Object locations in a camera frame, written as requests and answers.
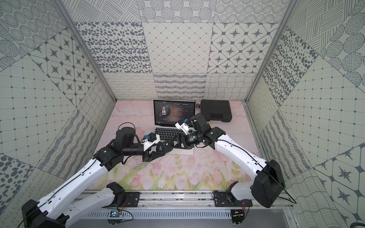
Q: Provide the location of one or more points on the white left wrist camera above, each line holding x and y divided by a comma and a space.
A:
149, 140

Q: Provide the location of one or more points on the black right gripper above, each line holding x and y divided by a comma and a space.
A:
182, 136

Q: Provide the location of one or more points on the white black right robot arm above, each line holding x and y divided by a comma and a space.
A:
266, 183

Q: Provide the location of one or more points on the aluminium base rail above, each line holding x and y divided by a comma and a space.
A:
190, 200

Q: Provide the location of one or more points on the silver laptop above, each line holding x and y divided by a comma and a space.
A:
167, 113

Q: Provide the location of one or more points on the black plastic tool case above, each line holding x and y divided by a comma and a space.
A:
216, 110

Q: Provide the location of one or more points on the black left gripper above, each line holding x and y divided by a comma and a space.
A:
147, 153

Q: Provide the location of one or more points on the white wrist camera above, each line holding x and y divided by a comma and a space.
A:
183, 125
149, 140

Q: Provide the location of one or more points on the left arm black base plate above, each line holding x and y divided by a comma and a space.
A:
122, 198

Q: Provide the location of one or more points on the black wireless mouse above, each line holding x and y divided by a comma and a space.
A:
165, 147

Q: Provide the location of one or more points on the white perforated cable duct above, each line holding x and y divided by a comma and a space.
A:
161, 214

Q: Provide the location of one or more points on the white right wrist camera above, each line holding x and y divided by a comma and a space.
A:
183, 125

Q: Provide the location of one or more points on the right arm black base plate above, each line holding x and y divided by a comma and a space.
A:
238, 194

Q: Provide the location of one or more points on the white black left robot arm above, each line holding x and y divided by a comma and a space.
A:
59, 210

